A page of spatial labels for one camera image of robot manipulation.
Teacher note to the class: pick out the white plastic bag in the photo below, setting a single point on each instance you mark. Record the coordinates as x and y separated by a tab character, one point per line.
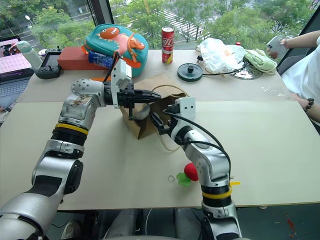
217	53

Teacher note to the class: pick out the bare person hand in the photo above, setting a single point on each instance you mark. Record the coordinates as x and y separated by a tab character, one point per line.
273	53

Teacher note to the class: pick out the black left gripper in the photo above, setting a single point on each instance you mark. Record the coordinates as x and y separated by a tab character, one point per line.
125	98

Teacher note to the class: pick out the brown paper bag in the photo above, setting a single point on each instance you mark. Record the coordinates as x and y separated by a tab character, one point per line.
142	128

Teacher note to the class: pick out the blue snack packet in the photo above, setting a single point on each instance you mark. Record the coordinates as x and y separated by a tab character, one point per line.
100	58

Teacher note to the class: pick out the red strawberry plush toy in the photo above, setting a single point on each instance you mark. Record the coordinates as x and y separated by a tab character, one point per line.
191	171

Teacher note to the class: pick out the black handheld controller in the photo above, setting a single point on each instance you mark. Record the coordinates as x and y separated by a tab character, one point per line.
50	63

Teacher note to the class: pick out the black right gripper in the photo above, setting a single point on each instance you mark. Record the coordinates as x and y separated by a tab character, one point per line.
168	127

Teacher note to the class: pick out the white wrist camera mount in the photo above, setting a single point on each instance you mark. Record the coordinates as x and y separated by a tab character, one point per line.
120	75
187	107

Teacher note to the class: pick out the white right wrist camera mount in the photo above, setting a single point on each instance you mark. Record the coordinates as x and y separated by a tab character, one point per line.
187	107

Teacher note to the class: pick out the dark office chair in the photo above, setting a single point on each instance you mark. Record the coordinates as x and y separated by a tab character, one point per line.
290	63

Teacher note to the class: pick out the person white shirt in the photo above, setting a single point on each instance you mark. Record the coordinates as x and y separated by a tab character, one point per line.
305	72

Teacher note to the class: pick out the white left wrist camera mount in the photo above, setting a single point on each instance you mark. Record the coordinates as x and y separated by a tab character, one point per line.
120	75

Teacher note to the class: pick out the bare person forearm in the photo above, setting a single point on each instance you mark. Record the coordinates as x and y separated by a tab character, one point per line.
302	38

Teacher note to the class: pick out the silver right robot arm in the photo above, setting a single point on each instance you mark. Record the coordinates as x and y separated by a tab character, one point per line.
212	160

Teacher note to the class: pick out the white bottle mint lid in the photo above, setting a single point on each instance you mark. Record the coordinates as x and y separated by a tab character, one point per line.
31	55

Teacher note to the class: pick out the white smartphone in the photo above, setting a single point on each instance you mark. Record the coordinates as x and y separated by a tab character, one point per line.
276	45

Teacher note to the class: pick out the red soda can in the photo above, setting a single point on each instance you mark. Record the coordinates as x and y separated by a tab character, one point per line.
167	45

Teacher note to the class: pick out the pale green cloth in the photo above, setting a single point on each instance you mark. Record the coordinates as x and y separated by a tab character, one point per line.
261	62

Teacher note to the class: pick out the clear plastic scrap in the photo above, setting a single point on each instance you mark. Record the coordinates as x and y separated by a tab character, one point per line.
273	91

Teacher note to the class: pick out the black window frame post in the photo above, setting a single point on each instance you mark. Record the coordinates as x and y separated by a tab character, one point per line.
98	12

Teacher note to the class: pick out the grey plush toy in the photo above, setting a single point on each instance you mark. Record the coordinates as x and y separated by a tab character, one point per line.
142	115

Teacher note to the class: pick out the dark grey laptop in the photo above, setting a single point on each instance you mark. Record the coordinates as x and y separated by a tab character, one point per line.
12	87

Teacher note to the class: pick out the person hand with bracelet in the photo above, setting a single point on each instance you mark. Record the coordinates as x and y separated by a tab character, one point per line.
301	102

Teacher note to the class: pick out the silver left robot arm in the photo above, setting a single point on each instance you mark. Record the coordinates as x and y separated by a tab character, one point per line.
75	110

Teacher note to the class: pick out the orange red box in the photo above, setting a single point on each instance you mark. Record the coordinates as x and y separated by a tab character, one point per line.
72	58

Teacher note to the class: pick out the round metal plate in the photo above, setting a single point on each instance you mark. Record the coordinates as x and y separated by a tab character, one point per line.
246	74

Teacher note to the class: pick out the black round lid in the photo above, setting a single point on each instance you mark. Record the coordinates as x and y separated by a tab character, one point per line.
190	72

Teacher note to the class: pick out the teal dinosaur backpack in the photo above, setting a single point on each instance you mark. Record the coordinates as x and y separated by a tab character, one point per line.
112	42

